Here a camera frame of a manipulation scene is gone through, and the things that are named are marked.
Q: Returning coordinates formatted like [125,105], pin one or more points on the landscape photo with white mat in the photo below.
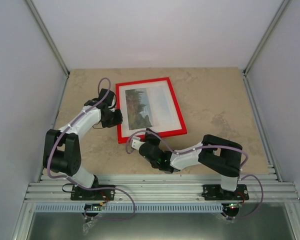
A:
[148,105]

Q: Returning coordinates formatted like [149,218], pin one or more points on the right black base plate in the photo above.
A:
[213,192]

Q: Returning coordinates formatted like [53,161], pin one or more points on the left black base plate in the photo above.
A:
[79,194]

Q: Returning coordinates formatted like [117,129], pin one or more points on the left aluminium corner post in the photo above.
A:
[44,30]

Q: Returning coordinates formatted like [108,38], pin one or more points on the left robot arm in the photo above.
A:
[62,151]

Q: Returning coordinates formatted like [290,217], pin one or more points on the red wooden picture frame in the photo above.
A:
[122,140]

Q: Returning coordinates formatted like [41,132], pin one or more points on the aluminium rail base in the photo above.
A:
[171,190]

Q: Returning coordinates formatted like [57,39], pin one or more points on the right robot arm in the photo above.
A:
[218,154]

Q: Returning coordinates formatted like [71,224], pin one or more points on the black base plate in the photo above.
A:
[79,194]
[213,192]

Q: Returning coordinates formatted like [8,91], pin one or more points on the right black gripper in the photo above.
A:
[151,137]

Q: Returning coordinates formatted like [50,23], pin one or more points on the right aluminium corner post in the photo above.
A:
[267,34]

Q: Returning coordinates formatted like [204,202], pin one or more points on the aluminium corner post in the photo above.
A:
[44,30]
[267,34]

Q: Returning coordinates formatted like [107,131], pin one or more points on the grey slotted cable duct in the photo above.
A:
[129,208]

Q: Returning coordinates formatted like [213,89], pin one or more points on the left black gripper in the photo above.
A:
[119,120]

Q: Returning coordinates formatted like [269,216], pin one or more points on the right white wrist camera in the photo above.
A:
[136,143]

